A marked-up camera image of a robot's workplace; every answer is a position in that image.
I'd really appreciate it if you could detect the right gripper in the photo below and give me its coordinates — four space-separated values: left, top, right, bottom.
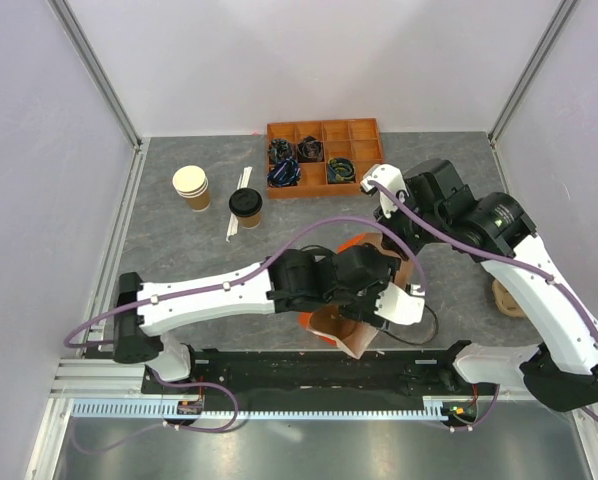
373 190 447 261

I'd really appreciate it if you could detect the orange paper bag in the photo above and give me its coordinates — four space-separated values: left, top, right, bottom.
298 232 439 359

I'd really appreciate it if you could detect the single brown paper cup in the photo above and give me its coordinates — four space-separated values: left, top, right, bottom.
236 211 262 229

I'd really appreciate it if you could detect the black cup lid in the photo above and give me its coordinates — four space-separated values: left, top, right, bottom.
240 187 263 216

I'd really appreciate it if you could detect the stack of paper cups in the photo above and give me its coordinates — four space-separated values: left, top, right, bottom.
172 165 211 212

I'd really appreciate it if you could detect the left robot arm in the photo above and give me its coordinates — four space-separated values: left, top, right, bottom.
112 244 401 393

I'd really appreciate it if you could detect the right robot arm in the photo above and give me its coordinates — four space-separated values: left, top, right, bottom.
361 159 598 412

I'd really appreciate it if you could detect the green yellow rolled tie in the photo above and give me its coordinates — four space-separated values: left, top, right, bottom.
326 157 356 184

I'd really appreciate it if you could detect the wooden compartment tray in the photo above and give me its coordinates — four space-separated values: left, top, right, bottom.
266 118 384 200

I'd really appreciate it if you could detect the black brown rolled tie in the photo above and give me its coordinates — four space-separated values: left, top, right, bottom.
297 135 324 163

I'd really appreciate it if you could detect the blue striped rolled tie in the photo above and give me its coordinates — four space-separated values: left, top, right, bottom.
267 157 301 188

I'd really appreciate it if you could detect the white wrapped straw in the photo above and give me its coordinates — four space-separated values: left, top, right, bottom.
225 166 253 242

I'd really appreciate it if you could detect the dark patterned rolled tie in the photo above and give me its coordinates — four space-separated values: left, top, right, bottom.
268 138 295 164

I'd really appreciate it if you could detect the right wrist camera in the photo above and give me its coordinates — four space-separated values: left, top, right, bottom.
360 164 409 219

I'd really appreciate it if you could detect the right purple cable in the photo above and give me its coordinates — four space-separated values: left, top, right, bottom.
368 179 598 439

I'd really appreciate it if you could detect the purple cable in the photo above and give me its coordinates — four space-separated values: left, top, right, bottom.
368 179 598 439
62 216 428 454

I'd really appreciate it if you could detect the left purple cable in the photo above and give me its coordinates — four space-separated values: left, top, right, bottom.
62 216 428 454

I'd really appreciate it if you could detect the white cable duct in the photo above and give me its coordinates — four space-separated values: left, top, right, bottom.
72 398 460 421

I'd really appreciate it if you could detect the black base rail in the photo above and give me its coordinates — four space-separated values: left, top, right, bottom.
138 342 500 416

